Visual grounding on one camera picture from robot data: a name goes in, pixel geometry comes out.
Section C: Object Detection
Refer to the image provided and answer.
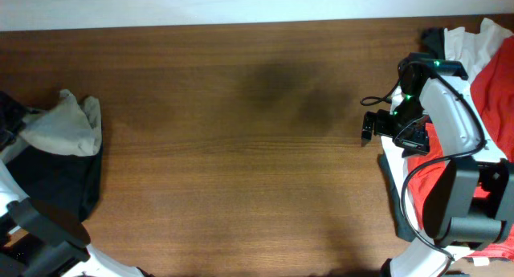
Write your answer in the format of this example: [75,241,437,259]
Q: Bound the khaki green shorts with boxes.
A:
[1,89,103,164]

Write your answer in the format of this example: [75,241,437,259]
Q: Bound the red printed t-shirt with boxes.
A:
[407,36,514,261]

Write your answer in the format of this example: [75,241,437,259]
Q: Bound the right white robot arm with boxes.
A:
[361,72,513,276]

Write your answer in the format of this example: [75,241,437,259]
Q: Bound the white garment in pile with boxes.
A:
[381,18,514,268]

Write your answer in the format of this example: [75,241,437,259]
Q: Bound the folded black shorts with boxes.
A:
[6,147,103,222]

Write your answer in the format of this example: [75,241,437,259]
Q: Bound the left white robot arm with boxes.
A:
[1,89,147,277]

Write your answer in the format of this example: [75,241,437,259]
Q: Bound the black garment in pile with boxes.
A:
[377,27,445,242]

